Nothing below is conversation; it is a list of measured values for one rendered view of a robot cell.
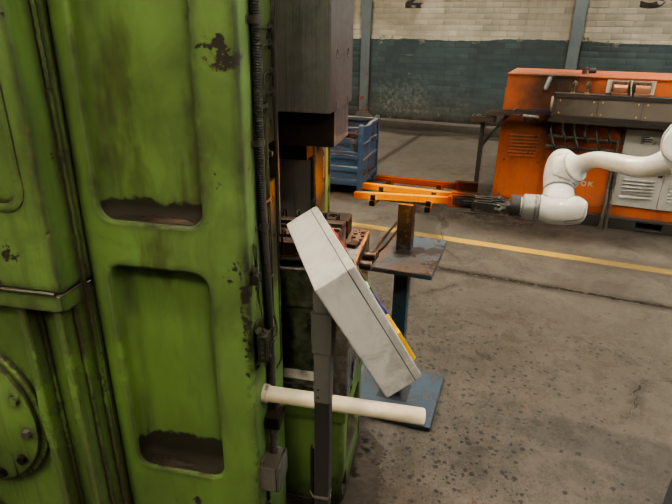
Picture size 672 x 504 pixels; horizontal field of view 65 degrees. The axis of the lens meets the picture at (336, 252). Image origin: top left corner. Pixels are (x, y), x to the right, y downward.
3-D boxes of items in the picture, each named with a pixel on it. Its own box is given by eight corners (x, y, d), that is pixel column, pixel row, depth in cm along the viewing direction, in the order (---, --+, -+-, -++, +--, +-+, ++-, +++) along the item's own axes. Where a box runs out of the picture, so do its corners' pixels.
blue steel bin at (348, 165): (379, 178, 613) (382, 114, 586) (361, 197, 543) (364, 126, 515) (282, 169, 645) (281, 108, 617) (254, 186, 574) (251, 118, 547)
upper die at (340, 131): (347, 134, 162) (348, 102, 158) (334, 147, 144) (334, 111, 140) (218, 128, 170) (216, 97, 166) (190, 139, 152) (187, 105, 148)
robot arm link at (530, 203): (536, 216, 191) (518, 214, 193) (539, 191, 188) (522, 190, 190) (536, 223, 183) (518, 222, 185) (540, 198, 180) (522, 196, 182)
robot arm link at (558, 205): (535, 228, 188) (538, 197, 193) (583, 233, 183) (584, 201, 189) (539, 211, 179) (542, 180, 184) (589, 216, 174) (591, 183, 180)
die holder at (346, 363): (365, 338, 205) (370, 229, 188) (346, 400, 170) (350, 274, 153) (228, 321, 215) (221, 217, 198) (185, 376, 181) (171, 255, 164)
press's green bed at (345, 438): (360, 435, 222) (364, 339, 204) (343, 507, 189) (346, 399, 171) (236, 415, 233) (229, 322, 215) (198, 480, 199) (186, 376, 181)
